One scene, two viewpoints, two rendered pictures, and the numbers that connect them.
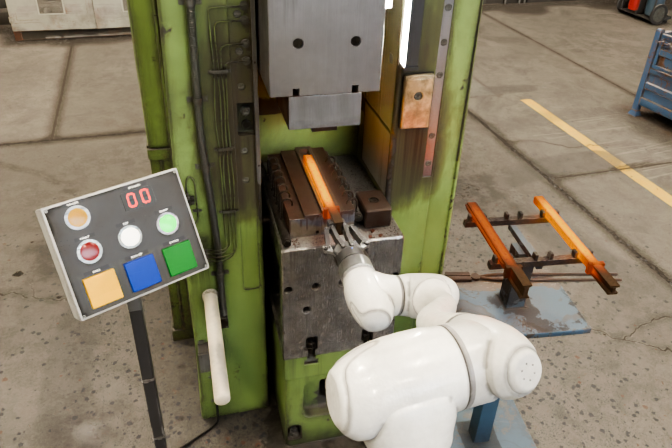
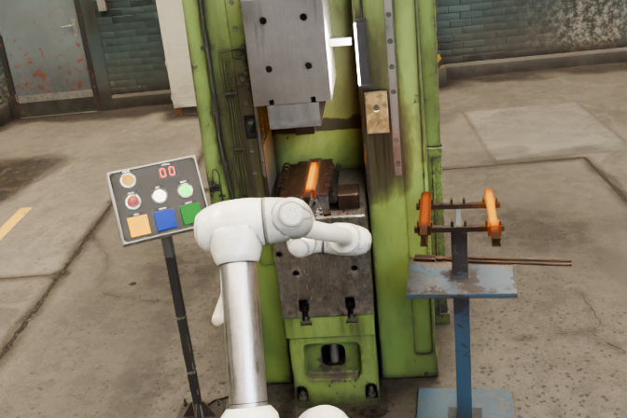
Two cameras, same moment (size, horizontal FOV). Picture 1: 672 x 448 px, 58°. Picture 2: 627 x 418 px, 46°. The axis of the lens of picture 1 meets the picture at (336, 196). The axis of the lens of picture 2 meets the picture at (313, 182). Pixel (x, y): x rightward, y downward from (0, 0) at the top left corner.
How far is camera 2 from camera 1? 145 cm
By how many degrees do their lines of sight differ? 22
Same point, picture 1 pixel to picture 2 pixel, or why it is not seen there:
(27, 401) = (118, 362)
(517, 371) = (284, 212)
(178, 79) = (203, 99)
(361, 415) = (201, 229)
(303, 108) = (278, 114)
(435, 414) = (239, 232)
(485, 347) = (275, 203)
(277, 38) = (254, 66)
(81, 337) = (166, 327)
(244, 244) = not seen: hidden behind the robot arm
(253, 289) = (269, 265)
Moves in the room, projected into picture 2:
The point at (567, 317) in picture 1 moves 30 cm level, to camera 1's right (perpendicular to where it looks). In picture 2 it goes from (501, 285) to (588, 292)
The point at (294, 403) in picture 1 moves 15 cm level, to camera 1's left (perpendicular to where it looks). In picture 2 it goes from (298, 363) to (265, 359)
